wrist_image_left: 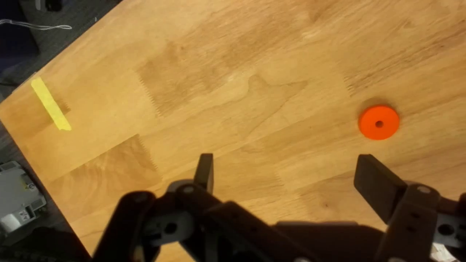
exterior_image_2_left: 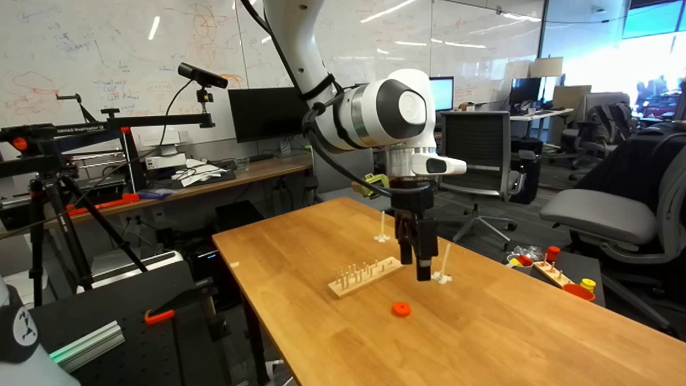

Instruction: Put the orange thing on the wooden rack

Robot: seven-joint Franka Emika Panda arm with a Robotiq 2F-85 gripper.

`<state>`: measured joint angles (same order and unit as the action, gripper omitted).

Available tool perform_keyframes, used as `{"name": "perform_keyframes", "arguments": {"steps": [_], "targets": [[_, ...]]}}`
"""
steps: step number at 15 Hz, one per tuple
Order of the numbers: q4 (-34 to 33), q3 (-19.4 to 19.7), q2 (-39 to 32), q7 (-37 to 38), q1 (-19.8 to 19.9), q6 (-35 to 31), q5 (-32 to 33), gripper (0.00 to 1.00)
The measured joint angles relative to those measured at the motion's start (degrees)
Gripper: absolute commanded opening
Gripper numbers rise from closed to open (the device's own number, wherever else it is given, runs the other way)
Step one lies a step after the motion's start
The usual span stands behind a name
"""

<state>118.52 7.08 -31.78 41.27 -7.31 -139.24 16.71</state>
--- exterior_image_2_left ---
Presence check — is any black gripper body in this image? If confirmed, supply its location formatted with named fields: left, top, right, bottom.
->
left=385, top=178, right=439, bottom=249

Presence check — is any wooden peg rack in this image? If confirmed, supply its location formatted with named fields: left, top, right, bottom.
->
left=325, top=255, right=403, bottom=301

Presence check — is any white pin on table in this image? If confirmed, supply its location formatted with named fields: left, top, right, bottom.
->
left=431, top=240, right=455, bottom=287

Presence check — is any clear acrylic peg stand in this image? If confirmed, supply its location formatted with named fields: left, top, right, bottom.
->
left=372, top=209, right=395, bottom=244

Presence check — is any black mesh office chair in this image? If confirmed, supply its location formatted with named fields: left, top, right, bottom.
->
left=434, top=109, right=518, bottom=249

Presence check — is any clear plastic toy bag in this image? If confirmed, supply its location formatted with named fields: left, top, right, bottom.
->
left=503, top=244, right=544, bottom=270

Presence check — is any distant black chair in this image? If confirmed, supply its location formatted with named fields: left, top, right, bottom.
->
left=510, top=136, right=543, bottom=207

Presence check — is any bright screen monitor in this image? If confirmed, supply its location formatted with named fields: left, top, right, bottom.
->
left=427, top=75, right=457, bottom=113

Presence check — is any box of colourful toys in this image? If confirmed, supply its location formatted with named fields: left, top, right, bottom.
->
left=499, top=244, right=609, bottom=310

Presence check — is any distant wooden desk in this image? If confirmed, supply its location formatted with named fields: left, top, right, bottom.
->
left=510, top=105, right=576, bottom=124

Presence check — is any black computer monitor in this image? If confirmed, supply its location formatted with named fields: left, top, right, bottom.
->
left=227, top=86, right=312, bottom=143

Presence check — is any grey padded office chair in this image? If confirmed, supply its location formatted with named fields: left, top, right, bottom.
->
left=540, top=142, right=686, bottom=330

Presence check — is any black draped table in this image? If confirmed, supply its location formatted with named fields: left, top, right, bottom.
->
left=569, top=132, right=686, bottom=216

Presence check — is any white papers pile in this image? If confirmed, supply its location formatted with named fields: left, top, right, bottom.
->
left=170, top=157, right=230, bottom=188

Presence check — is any white desktop device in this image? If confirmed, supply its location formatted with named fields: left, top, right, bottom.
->
left=145, top=153, right=189, bottom=171

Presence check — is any black equipment cart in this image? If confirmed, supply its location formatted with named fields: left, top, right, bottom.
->
left=28, top=259, right=274, bottom=386

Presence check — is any silver metal bar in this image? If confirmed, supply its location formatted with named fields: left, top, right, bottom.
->
left=44, top=320, right=126, bottom=374

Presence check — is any black tripod with boom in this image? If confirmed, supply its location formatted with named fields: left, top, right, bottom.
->
left=0, top=105, right=217, bottom=312

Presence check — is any black cap white logo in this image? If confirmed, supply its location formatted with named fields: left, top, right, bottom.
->
left=0, top=282, right=43, bottom=364

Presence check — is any yellow-green wrist camera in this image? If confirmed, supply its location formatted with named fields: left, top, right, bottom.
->
left=350, top=169, right=391, bottom=202

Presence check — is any wooden wall desk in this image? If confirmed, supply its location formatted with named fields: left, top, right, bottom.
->
left=62, top=155, right=318, bottom=221

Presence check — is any black stereo camera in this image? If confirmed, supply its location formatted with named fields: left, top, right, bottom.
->
left=176, top=60, right=231, bottom=93

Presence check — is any black clamp orange handle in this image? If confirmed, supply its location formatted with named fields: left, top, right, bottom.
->
left=142, top=277, right=222, bottom=330

